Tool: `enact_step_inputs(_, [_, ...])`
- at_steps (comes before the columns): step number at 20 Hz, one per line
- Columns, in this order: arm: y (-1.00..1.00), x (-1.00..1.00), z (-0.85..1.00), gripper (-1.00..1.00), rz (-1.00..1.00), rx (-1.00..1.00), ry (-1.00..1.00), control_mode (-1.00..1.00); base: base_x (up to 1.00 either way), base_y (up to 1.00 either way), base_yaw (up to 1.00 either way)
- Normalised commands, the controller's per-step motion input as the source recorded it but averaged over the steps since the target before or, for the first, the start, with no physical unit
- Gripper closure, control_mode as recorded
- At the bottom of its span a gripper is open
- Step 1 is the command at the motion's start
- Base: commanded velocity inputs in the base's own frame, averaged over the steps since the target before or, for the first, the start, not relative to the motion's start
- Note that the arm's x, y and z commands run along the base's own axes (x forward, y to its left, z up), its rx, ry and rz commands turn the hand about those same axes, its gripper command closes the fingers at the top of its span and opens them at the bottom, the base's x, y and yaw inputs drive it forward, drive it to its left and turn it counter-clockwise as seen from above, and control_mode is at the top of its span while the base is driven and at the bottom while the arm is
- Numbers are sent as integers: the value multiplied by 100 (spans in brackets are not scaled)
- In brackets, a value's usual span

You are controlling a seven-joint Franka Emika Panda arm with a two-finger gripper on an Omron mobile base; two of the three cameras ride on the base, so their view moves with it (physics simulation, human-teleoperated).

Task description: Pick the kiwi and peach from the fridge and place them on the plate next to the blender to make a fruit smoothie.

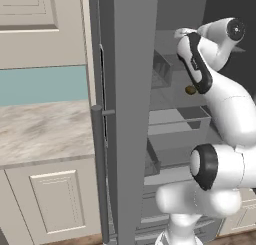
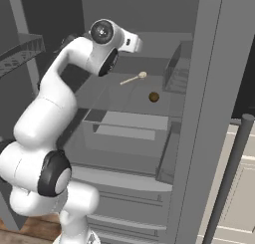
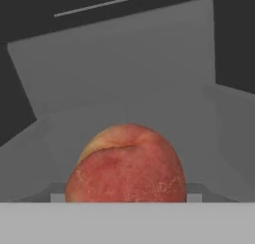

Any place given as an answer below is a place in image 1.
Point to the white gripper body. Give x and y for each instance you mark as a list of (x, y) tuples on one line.
[(184, 31)]

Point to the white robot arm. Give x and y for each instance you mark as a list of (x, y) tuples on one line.
[(230, 115)]

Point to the grey fridge body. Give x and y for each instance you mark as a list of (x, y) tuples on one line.
[(180, 9)]

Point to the grey fridge door bin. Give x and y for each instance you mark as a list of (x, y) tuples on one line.
[(151, 159), (162, 69)]

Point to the grey fridge door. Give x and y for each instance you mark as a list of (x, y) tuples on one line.
[(130, 89), (230, 2)]

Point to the brown kiwi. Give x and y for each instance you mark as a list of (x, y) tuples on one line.
[(190, 90)]

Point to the grey fridge crisper drawer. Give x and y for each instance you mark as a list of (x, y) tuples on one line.
[(166, 135)]

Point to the beige base cupboard door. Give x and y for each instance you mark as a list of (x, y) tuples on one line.
[(50, 202), (247, 215)]

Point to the beige wall cupboard door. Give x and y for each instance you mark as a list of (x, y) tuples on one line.
[(36, 25)]

